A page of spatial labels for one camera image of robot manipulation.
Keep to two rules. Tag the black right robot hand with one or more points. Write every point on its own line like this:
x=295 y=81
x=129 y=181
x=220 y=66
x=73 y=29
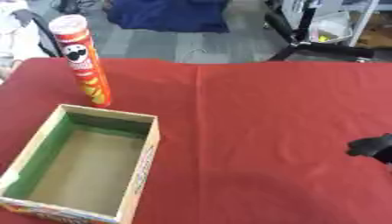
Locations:
x=371 y=146

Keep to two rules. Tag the cardboard box green inside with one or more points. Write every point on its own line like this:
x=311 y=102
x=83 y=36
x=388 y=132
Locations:
x=86 y=172

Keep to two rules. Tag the clear plastic bag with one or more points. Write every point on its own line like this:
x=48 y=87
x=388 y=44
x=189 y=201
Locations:
x=331 y=29

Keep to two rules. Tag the black tripod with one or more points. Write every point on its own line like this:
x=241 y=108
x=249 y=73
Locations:
x=301 y=35

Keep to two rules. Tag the dark blue bag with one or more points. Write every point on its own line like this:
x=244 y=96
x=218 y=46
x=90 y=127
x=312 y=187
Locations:
x=171 y=14

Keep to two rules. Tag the red chip can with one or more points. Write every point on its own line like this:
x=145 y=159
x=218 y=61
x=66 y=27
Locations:
x=88 y=70

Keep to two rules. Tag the person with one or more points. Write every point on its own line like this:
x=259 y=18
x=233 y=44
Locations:
x=15 y=35

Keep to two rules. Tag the white shelf frame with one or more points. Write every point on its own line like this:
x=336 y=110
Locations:
x=365 y=22

